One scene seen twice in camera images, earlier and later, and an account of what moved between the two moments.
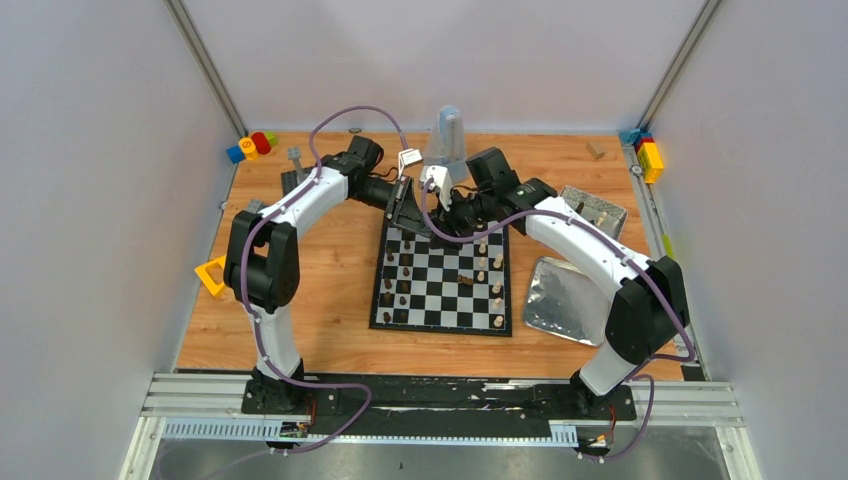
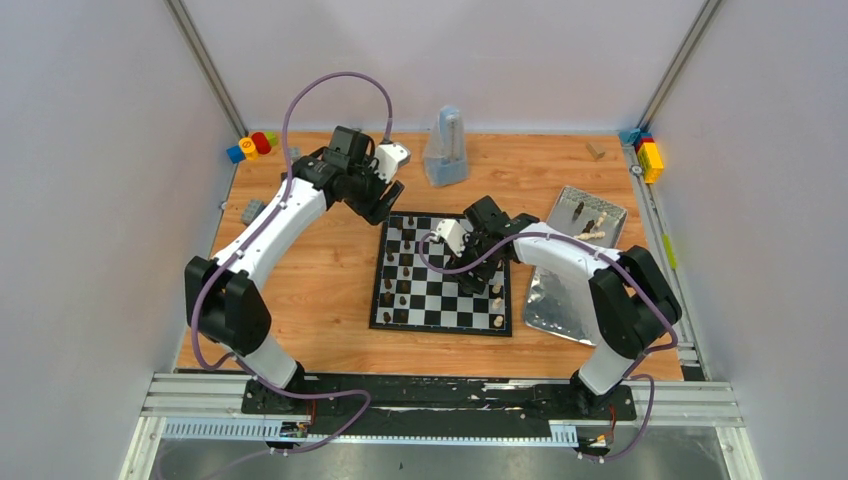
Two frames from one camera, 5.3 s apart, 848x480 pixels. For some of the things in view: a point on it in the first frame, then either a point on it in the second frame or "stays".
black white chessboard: x=421 y=287 stays
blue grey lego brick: x=253 y=205 stays
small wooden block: x=596 y=150 stays
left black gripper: x=403 y=204 -> x=370 y=196
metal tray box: x=609 y=217 stays
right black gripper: x=440 y=219 -> x=473 y=285
